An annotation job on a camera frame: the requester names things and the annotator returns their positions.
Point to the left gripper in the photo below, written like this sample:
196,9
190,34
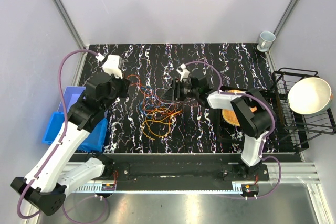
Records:
125,84

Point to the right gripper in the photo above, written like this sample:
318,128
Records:
174,93

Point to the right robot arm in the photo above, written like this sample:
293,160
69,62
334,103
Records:
255,116

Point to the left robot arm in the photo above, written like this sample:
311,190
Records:
46,186

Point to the lavender plastic bin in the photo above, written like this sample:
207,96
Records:
71,95

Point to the blue plastic bin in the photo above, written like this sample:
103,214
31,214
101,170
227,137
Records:
94,142

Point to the woven bamboo basket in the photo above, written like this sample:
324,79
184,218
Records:
229,115

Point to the white mug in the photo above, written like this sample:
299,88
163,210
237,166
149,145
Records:
266,39

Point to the white bowl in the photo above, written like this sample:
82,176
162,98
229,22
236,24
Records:
310,96

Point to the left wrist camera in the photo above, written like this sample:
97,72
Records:
112,65

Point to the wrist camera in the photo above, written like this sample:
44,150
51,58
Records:
183,72
112,65

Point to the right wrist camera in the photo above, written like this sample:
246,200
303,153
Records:
183,72

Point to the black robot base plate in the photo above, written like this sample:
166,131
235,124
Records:
223,166

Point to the black wire dish rack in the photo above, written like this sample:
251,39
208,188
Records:
296,127

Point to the aluminium frame post left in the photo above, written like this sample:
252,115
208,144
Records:
69,24

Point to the aluminium frame post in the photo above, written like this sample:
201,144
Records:
69,24
284,18

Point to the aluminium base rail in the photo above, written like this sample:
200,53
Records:
217,183

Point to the aluminium frame post right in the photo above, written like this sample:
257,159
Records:
284,18

